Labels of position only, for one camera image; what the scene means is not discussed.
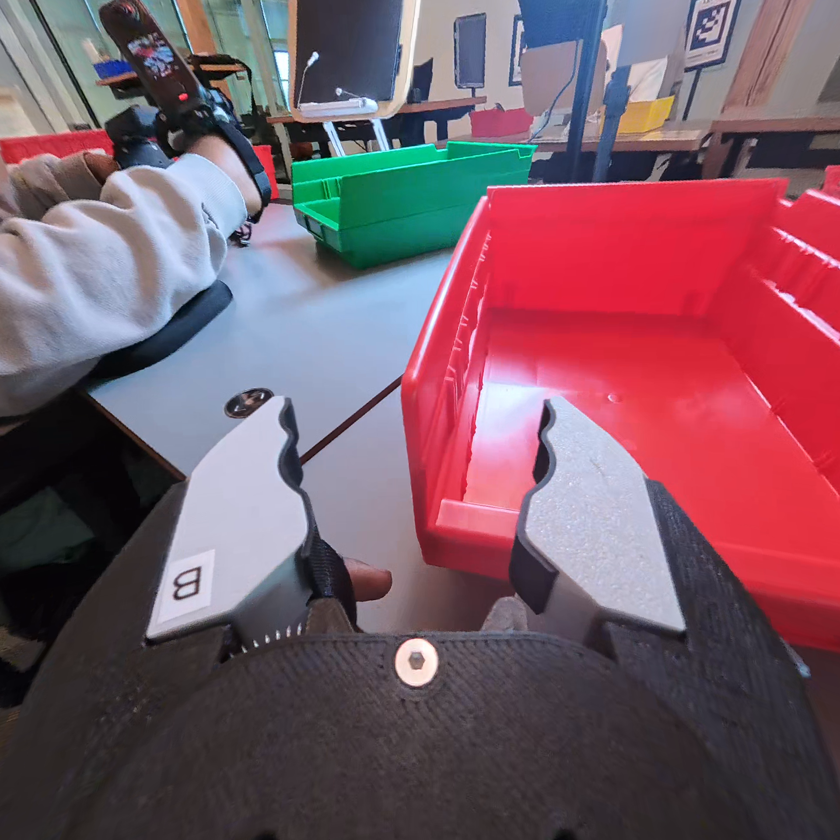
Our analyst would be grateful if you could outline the printed marker sign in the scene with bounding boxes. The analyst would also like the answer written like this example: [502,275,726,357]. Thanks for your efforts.
[682,0,742,73]

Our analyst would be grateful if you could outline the brown cardboard sheet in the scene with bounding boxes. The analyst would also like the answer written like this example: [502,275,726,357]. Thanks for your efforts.
[521,41,608,116]

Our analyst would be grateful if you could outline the black desk monitor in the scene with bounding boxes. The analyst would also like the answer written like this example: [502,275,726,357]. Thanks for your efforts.
[454,13,488,89]

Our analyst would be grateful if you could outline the person's left hand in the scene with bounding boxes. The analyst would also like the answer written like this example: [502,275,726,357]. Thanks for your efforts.
[344,558,393,603]

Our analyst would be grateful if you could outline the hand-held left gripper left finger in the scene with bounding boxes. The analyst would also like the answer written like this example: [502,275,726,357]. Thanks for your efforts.
[144,395,360,649]

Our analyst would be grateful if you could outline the another person's forearm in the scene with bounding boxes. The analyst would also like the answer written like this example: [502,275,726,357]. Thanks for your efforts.
[0,152,249,417]

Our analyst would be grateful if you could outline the green plastic bin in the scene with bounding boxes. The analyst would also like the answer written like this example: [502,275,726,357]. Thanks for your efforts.
[290,140,539,270]

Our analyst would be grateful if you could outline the yellow plastic bin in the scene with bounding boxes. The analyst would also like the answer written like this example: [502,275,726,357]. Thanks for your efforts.
[600,95,677,135]

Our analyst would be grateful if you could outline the small red bin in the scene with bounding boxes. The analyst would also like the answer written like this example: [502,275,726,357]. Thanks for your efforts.
[469,108,534,139]
[0,129,116,165]

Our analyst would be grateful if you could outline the wood-framed black board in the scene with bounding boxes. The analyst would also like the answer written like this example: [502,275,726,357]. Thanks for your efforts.
[287,0,421,122]

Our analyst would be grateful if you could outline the red plastic bin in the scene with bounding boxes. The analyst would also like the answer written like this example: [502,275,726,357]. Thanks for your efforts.
[400,167,840,652]

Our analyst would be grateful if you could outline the wooden desk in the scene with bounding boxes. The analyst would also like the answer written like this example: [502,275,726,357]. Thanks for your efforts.
[436,118,713,181]

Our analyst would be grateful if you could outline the white metal stand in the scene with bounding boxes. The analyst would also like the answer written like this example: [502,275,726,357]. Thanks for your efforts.
[295,51,395,158]

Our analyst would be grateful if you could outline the black round table grommet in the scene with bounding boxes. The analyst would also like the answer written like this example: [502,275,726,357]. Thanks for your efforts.
[223,387,275,420]

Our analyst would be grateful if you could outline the black tripod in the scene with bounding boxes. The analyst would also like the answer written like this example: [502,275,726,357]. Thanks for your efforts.
[566,36,608,185]

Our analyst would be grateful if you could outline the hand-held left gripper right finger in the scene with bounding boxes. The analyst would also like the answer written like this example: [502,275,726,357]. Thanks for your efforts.
[509,396,688,649]

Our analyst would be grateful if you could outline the black wrist rest pad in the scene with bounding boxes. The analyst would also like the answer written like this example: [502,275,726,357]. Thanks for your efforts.
[88,281,234,382]

